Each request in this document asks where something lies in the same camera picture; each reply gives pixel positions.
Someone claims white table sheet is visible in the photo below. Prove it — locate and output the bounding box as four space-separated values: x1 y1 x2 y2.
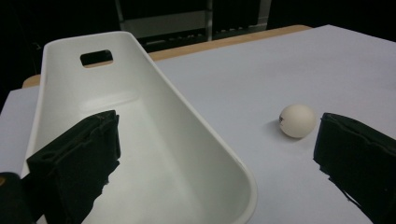
0 24 396 224

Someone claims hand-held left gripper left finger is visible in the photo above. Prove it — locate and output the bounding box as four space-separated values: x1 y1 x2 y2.
26 109 121 224

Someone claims white ping-pong ball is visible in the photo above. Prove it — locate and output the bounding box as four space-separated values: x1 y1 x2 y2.
278 104 318 139

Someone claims white plastic bin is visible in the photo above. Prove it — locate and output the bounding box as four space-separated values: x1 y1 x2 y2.
21 31 259 224

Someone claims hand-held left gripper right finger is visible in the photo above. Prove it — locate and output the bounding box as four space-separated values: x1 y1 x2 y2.
313 112 396 224

